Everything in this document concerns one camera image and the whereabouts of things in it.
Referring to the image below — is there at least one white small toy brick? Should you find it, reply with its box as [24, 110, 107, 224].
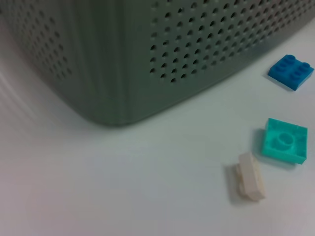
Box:
[236, 151, 266, 203]

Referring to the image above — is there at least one teal square plate brick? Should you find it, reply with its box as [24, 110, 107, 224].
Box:
[260, 118, 309, 165]

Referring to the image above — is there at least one blue square toy brick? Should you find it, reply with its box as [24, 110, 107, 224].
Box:
[267, 54, 315, 91]

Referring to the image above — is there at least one grey perforated storage bin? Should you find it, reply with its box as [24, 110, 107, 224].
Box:
[0, 0, 315, 127]

